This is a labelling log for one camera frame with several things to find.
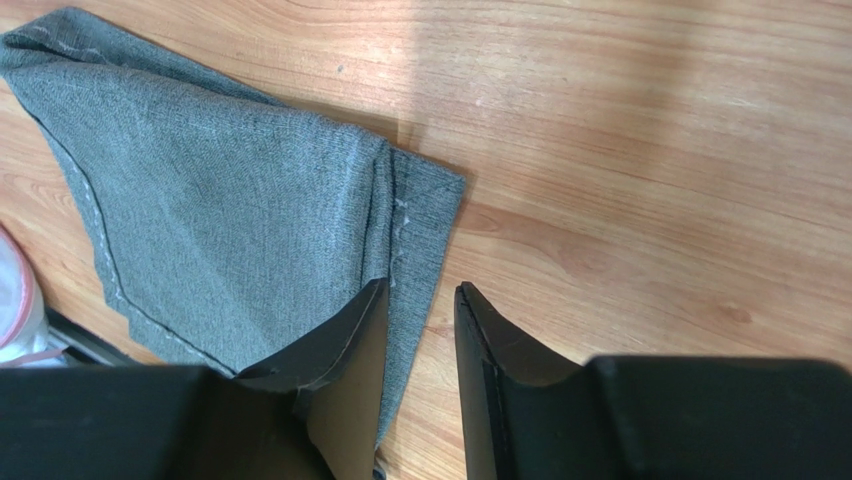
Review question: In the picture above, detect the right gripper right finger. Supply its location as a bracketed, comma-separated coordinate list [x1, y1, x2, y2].
[454, 282, 629, 479]

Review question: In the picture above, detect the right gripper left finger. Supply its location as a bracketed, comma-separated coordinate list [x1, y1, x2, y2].
[166, 279, 389, 479]

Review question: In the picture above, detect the grey stitched cloth napkin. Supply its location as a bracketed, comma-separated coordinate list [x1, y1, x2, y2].
[1, 7, 465, 479]

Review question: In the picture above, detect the white mesh laundry bag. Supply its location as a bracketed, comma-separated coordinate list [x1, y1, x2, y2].
[1, 227, 66, 369]

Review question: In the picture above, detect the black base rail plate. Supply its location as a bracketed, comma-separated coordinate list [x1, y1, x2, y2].
[46, 308, 139, 367]

